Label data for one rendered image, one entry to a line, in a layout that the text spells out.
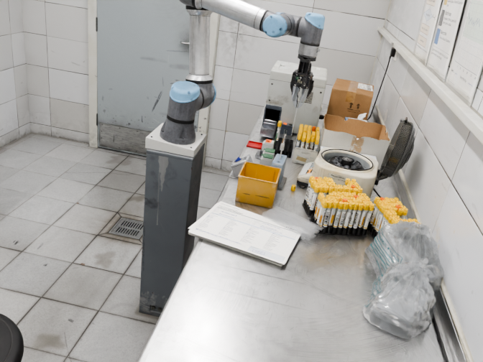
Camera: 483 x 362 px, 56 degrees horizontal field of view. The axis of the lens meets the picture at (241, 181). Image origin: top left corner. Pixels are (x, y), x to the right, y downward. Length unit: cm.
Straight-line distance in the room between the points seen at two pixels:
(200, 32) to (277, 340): 129
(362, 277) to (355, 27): 247
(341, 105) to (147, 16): 174
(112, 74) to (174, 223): 210
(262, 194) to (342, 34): 218
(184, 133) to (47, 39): 246
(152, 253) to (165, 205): 27
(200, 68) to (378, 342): 129
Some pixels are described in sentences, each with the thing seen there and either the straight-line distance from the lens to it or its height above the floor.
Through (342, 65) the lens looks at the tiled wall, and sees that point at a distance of 356.
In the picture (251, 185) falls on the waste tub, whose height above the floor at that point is 95.
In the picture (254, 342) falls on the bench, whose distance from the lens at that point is 105.
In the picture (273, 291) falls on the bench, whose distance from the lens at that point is 119.
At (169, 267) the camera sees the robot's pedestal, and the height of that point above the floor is 31.
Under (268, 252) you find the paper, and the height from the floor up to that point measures 89.
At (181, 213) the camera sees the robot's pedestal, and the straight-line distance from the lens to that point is 199.
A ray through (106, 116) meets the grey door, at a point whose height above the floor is 30.
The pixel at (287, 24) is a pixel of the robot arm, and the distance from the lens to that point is 171.
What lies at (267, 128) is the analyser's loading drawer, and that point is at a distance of 220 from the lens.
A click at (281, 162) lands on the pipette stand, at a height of 98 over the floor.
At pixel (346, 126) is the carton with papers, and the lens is 224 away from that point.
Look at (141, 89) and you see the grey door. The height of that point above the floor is 59.
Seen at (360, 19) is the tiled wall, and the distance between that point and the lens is 353.
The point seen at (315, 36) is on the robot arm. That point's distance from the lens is 177.
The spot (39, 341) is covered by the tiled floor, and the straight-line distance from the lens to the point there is 230.
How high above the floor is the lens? 161
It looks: 25 degrees down
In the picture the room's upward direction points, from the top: 9 degrees clockwise
